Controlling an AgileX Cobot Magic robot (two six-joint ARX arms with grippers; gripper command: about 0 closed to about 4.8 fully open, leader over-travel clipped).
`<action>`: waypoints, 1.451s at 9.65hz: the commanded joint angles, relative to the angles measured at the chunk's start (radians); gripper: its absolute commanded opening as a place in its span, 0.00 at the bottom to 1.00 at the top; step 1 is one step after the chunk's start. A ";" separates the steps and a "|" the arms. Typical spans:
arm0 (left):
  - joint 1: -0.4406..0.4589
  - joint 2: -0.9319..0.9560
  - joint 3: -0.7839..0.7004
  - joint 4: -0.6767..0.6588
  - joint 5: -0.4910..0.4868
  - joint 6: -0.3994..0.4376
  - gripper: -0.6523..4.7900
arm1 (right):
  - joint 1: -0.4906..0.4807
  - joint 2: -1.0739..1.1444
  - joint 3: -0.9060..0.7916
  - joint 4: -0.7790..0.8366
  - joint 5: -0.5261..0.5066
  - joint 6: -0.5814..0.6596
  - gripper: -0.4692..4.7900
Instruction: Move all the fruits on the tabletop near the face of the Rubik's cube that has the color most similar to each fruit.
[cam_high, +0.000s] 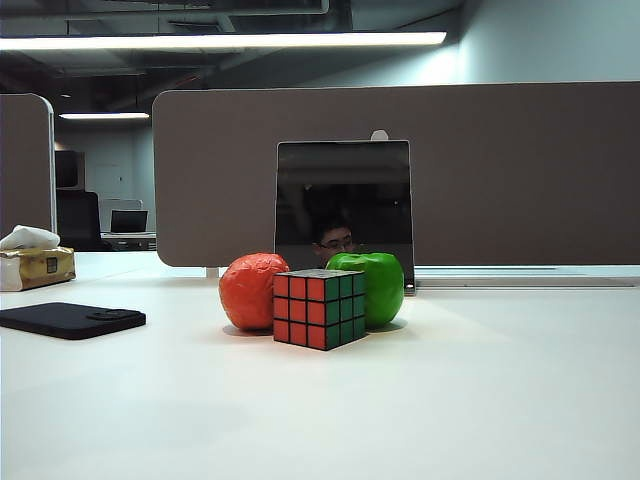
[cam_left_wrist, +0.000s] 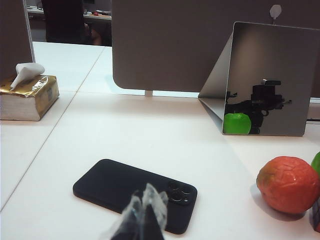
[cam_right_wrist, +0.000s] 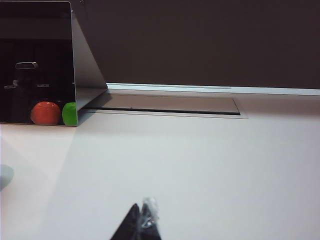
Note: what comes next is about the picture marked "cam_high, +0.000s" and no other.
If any green apple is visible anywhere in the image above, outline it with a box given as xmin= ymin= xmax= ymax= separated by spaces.
xmin=325 ymin=251 xmax=405 ymax=331

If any orange round fruit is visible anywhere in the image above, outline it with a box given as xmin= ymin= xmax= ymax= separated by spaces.
xmin=218 ymin=252 xmax=291 ymax=334

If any Rubik's cube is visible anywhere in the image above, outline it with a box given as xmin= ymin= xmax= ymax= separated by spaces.
xmin=272 ymin=268 xmax=369 ymax=352

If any standing silver mirror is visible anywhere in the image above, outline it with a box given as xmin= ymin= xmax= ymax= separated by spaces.
xmin=273 ymin=139 xmax=416 ymax=296

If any background white desk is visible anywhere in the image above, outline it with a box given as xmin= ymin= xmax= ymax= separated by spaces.
xmin=99 ymin=230 xmax=157 ymax=251

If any wide brown desk divider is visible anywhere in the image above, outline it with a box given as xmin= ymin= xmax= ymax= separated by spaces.
xmin=152 ymin=81 xmax=640 ymax=269

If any background laptop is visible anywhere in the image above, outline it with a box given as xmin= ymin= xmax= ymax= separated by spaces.
xmin=109 ymin=209 xmax=150 ymax=235

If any long ceiling light strip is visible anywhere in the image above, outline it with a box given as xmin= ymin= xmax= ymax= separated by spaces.
xmin=0 ymin=31 xmax=448 ymax=52

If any black office chair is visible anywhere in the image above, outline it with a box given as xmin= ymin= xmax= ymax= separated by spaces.
xmin=55 ymin=189 xmax=109 ymax=252

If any short ceiling light strip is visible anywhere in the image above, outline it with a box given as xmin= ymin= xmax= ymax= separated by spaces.
xmin=58 ymin=111 xmax=151 ymax=121

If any black smartphone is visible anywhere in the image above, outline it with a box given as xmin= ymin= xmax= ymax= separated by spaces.
xmin=0 ymin=301 xmax=147 ymax=341

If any gold tissue pack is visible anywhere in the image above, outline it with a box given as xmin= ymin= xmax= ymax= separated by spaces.
xmin=0 ymin=224 xmax=77 ymax=292

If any brown divider with white edge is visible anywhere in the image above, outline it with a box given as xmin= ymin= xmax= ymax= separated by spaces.
xmin=0 ymin=93 xmax=57 ymax=241

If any grey metal desk rail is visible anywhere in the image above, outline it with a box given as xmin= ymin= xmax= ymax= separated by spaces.
xmin=414 ymin=277 xmax=639 ymax=290

